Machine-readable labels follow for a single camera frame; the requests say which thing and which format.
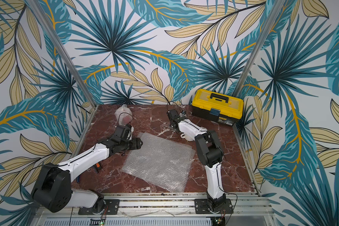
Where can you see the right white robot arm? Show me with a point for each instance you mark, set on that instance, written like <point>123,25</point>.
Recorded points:
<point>209,153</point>

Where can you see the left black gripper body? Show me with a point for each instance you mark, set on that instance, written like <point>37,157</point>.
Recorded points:
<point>128,144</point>

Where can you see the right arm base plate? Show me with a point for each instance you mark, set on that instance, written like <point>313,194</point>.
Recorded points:
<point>206,206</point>

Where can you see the yellow black toolbox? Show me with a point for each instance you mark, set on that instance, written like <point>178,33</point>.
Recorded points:
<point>217,107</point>

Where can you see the aluminium frame post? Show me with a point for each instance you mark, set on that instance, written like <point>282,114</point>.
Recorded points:
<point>258,45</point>
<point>49,29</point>

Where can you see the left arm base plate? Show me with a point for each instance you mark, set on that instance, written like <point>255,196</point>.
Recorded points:
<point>101,208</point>

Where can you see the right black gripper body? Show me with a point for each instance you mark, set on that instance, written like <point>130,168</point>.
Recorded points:
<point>173,115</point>

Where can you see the clear bubble wrap sheet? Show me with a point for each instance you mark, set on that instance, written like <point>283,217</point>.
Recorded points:
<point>161,162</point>
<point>124,115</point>

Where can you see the front aluminium rail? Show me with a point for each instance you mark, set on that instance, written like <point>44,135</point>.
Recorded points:
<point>165,210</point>

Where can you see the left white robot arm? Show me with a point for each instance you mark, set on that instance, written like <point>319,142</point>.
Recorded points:
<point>53,189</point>

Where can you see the right aluminium frame post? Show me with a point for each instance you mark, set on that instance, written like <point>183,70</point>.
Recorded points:
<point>258,45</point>

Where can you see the left aluminium frame post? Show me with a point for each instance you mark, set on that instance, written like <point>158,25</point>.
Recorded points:
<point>49,29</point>

